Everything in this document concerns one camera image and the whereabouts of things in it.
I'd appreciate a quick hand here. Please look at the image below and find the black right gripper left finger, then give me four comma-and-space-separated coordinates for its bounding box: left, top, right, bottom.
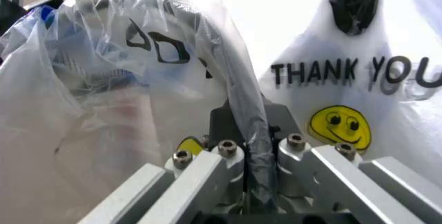
76, 99, 251, 224

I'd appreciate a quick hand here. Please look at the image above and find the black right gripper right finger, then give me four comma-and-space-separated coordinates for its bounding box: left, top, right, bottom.
262, 97, 442, 224

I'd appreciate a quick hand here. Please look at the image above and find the translucent thank you plastic bag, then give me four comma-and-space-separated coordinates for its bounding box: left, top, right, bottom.
0, 0, 282, 224
257, 0, 442, 163

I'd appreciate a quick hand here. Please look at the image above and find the black wall hook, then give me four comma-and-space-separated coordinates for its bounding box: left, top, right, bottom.
327, 0, 384, 35

